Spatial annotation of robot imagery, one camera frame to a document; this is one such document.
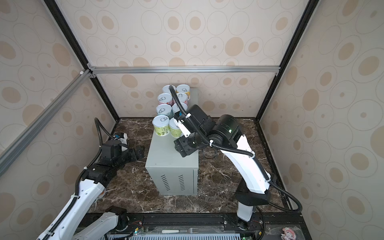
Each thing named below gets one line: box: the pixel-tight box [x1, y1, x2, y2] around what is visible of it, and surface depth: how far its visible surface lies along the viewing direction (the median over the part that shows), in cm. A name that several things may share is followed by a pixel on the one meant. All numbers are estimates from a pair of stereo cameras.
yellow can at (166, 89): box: [162, 84, 176, 94], surface depth 81 cm
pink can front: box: [157, 93, 174, 106], surface depth 76 cm
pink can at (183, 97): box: [176, 92, 189, 105], surface depth 77 cm
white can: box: [156, 103, 173, 118], surface depth 70 cm
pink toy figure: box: [281, 227, 296, 240], surface depth 70 cm
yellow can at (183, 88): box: [175, 84, 191, 98], surface depth 80 cm
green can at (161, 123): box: [152, 115, 170, 137], surface depth 65 cm
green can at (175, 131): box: [169, 117, 182, 138], surface depth 64 cm
